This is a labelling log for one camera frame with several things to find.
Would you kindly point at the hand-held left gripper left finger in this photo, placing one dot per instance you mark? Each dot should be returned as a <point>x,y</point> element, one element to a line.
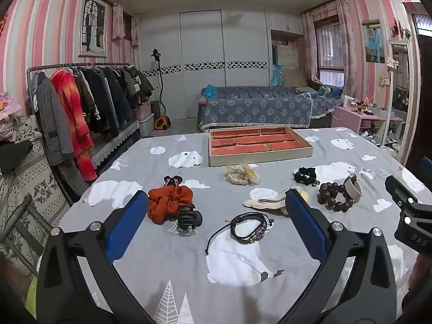
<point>126,224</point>

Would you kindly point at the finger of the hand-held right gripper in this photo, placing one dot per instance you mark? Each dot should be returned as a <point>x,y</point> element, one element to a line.
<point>400,190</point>
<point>427,167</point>

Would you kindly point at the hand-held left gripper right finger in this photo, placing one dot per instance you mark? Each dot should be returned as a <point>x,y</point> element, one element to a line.
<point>305,224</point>

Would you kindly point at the orange scrunchie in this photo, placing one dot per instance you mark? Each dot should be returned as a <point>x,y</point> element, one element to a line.
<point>167,204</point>

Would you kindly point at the patterned claw hair clip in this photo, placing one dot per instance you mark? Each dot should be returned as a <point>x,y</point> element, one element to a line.
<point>189,217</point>

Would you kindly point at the cream scrunchie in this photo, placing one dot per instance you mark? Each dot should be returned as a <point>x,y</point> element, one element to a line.
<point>241,174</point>

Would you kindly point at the orange-lined jewelry tray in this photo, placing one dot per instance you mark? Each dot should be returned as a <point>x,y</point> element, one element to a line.
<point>258,143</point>

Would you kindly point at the beige hair barrette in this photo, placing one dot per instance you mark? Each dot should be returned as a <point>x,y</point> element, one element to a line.
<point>263,202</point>

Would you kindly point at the small brown hair clip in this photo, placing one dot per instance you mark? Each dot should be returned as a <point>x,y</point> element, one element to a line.
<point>172,180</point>

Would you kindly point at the white standing mirror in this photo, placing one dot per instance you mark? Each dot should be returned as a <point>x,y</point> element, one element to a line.
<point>401,108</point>

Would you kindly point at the low cabinet with lace cover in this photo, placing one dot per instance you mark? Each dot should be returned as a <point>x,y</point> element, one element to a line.
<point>113,141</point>

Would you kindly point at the pink nightstand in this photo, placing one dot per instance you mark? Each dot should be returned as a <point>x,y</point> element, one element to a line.
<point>347,116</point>

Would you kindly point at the grey printed tablecloth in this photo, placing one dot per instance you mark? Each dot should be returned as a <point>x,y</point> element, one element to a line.
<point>236,283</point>

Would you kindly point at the white storage box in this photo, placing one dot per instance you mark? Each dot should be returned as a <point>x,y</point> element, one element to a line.
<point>146,125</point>

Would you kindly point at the patterned beige cloth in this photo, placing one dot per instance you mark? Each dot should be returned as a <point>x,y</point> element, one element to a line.
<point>30,189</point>

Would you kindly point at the green chair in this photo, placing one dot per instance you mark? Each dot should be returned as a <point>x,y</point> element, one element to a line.
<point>20,229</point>

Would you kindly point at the garment steamer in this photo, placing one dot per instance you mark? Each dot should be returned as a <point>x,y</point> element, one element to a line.
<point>161,119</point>

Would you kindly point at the bed with blue patterned cover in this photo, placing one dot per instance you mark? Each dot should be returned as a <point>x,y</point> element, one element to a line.
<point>256,109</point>

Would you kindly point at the row of hanging clothes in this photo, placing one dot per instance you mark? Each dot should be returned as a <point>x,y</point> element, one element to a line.
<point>98,98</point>

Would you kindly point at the red flower decoration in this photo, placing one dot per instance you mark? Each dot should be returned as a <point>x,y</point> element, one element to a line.
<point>400,28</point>

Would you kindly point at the pile of clothes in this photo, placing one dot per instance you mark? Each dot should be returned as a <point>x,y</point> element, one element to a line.
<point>17,131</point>

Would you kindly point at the pink floral curtain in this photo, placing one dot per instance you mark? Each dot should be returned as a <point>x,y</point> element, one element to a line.
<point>309,40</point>
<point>349,40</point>

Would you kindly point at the barred window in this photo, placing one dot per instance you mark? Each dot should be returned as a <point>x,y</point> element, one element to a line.
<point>330,50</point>

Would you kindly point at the metal clothes rack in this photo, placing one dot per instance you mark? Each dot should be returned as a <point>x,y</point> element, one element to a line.
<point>67,65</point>

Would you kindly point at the white wardrobe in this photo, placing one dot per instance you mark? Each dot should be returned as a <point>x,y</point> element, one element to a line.
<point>202,57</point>

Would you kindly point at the short pink curtain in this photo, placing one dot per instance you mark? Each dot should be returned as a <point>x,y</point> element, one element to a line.
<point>125,23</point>

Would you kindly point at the framed wedding photo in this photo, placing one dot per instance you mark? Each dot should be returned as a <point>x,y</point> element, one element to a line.
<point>93,23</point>

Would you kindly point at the wall poster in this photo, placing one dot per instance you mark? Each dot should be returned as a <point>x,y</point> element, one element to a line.
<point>373,40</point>

